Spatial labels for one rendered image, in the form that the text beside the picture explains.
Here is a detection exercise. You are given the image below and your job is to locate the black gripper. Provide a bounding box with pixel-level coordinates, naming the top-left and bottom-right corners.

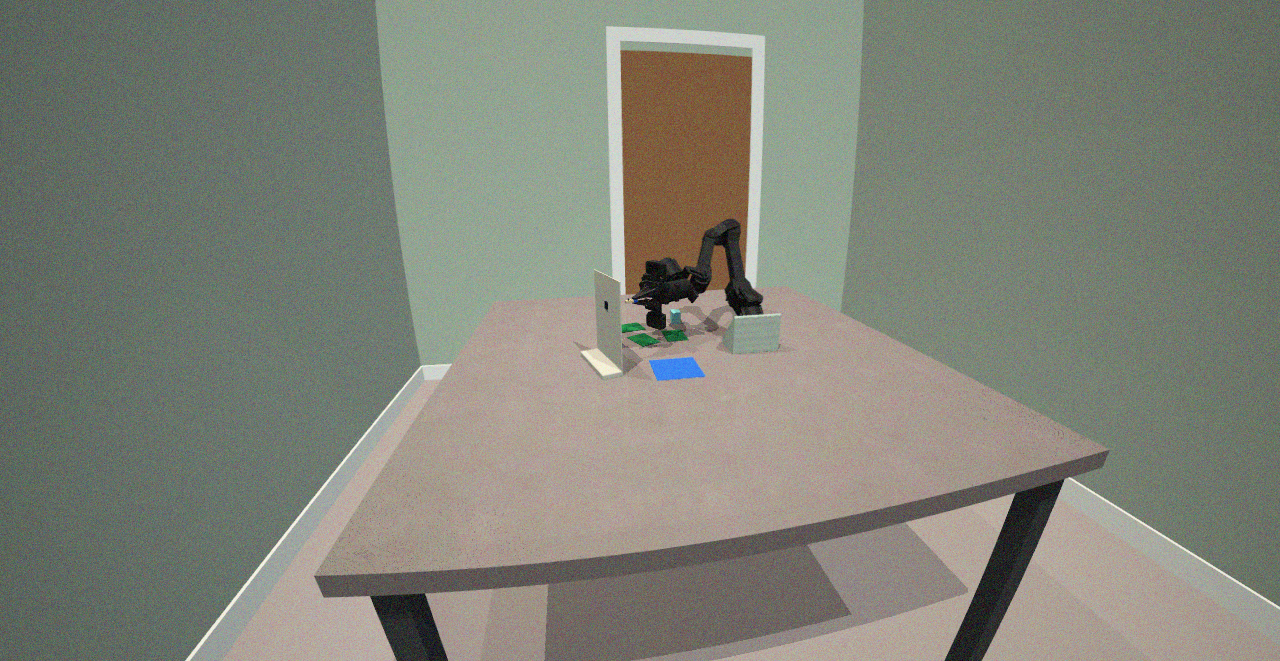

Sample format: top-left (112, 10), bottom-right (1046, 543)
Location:
top-left (632, 260), bottom-right (682, 331)

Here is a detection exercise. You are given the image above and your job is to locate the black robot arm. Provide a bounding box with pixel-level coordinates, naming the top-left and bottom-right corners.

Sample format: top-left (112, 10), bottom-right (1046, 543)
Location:
top-left (660, 219), bottom-right (764, 316)

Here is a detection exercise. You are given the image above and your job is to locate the blue square mat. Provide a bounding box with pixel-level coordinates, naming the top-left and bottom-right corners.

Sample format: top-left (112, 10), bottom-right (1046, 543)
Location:
top-left (649, 357), bottom-right (705, 380)

